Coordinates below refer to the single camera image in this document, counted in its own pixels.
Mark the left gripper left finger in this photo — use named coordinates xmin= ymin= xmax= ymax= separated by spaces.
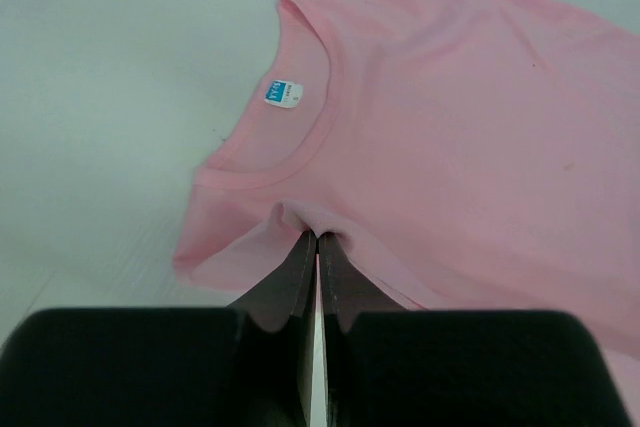
xmin=1 ymin=232 xmax=317 ymax=426

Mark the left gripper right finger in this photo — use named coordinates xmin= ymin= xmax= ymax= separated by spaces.
xmin=318 ymin=233 xmax=631 ymax=426

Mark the pink t shirt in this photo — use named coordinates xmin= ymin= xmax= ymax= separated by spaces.
xmin=173 ymin=0 xmax=639 ymax=416

